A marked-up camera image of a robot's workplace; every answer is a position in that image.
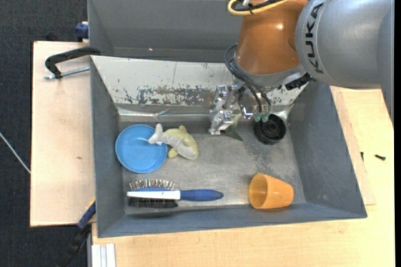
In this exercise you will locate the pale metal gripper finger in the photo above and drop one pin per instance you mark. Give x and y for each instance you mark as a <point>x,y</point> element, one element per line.
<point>237,120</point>
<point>235,134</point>

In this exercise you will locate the grey metal bin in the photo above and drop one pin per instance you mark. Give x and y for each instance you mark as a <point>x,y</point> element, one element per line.
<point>219,165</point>

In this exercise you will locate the black round spool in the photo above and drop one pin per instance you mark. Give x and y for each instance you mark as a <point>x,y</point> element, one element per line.
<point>271,129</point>

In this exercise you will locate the yellow and grey toy fish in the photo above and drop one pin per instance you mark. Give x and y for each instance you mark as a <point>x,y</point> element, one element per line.
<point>183,142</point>

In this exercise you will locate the orange plastic cup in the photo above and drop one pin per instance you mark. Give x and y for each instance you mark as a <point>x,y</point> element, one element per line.
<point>275,193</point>

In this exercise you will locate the blue and white hairbrush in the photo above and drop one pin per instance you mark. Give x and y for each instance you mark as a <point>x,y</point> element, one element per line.
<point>163,195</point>

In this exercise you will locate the blue bowl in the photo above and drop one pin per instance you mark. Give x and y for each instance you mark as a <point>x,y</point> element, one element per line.
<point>135,153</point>

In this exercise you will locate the small black screw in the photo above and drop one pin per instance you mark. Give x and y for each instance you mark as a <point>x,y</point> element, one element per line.
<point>381,157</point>

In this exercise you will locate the pale wood board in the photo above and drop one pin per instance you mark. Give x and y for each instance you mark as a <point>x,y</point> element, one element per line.
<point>62,140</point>

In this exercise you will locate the black cylinder on white bracket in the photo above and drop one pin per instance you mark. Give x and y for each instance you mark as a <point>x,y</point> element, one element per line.
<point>297,82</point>

